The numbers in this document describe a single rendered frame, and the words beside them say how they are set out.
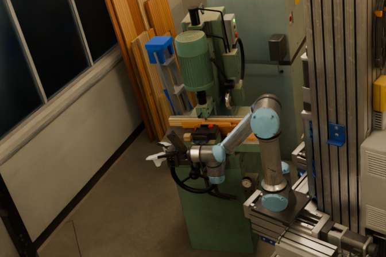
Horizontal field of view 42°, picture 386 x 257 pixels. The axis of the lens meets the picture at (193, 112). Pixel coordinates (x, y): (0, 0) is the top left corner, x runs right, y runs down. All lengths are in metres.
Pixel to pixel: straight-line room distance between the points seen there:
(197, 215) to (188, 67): 1.05
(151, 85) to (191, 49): 1.73
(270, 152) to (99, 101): 2.41
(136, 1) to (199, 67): 1.86
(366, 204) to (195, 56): 1.16
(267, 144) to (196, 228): 1.40
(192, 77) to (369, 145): 1.08
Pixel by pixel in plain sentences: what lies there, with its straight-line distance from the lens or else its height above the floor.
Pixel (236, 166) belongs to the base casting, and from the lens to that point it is 3.00.
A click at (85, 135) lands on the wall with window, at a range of 4.23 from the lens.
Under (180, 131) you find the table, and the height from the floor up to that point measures 0.90.
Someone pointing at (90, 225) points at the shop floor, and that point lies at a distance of 4.05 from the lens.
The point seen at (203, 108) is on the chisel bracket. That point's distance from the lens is 2.96.
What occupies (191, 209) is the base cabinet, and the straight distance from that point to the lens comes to 3.33.
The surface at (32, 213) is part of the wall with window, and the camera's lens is 3.90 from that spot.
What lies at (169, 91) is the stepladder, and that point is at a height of 0.78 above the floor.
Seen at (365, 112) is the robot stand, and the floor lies 1.36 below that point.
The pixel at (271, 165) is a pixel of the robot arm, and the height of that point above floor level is 1.19.
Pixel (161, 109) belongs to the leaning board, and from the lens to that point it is 4.56.
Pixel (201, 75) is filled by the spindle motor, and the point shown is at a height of 1.29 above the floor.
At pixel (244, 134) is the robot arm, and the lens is 2.32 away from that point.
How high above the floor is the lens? 2.54
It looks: 30 degrees down
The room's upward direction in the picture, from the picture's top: 12 degrees counter-clockwise
